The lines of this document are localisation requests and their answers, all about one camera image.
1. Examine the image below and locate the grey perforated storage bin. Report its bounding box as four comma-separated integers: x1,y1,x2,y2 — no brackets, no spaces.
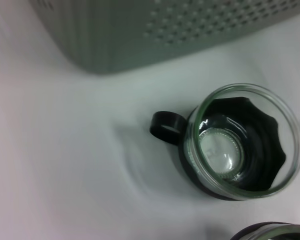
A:
28,0,300,76

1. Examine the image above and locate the glass teacup with black sleeve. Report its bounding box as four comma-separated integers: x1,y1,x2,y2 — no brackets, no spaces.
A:
228,221,300,240
149,83,300,202

